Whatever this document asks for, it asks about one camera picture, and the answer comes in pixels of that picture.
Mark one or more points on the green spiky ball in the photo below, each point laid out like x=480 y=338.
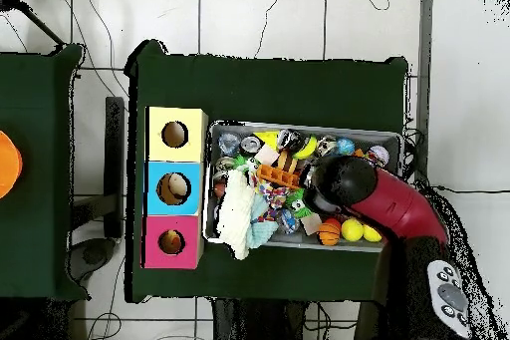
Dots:
x=249 y=164

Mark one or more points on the colourful patterned cloth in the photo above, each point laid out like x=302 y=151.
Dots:
x=279 y=196

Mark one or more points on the cream yellow waffle cloth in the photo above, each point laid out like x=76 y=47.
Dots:
x=237 y=212

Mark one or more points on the mint green waffle cloth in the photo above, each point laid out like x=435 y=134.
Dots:
x=261 y=232

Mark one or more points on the yellow plush duck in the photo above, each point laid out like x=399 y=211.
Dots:
x=171 y=242

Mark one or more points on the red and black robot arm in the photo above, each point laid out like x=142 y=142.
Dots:
x=390 y=204

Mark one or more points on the wooden box with three holes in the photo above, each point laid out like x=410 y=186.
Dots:
x=177 y=160

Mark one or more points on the wooden cube block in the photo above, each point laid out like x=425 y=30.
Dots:
x=311 y=223
x=267 y=154

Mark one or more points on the silver metal can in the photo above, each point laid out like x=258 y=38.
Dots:
x=288 y=140
x=251 y=144

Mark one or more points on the small orange plastic block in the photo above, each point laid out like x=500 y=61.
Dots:
x=279 y=176

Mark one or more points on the yellow plastic block toy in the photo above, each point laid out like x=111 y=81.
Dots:
x=267 y=139

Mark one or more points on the yellow toy banana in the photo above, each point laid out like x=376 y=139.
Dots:
x=307 y=147

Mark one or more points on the dark green table cloth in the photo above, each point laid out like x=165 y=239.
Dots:
x=271 y=85
x=40 y=117

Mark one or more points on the globe print ball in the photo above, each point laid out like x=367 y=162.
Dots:
x=345 y=147

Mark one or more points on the small orange basketball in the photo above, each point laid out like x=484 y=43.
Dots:
x=329 y=234

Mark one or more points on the yellow ball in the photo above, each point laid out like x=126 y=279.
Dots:
x=372 y=234
x=352 y=231

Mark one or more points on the white baseball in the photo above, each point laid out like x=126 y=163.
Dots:
x=379 y=154

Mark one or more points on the orange plate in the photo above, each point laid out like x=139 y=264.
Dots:
x=8 y=164

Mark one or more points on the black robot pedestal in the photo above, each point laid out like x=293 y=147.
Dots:
x=263 y=324

